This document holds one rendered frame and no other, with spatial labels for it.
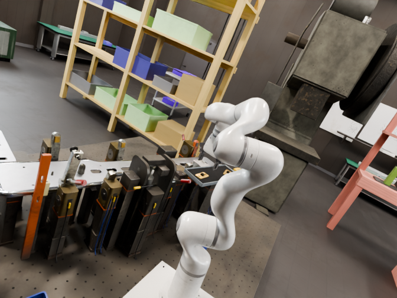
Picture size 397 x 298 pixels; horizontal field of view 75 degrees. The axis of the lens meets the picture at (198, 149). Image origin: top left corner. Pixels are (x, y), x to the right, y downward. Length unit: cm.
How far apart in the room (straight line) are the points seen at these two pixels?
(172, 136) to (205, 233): 287
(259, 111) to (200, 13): 888
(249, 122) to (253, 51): 791
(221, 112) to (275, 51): 748
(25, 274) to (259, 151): 102
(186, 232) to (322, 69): 314
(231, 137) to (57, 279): 92
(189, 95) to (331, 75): 185
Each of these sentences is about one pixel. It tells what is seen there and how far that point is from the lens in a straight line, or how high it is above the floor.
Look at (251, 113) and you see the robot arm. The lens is 83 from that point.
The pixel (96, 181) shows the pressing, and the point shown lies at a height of 100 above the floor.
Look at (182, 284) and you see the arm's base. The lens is 116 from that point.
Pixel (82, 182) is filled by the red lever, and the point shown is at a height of 114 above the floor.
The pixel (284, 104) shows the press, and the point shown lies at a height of 148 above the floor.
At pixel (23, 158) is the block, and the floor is 98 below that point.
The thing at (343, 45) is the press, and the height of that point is 243.
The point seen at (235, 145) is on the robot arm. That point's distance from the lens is 75.
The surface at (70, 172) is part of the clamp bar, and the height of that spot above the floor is 112.
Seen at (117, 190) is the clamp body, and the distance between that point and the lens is 119.
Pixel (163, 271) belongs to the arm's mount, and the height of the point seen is 74.
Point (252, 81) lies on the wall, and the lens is 855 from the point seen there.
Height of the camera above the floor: 172
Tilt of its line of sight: 20 degrees down
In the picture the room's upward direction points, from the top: 24 degrees clockwise
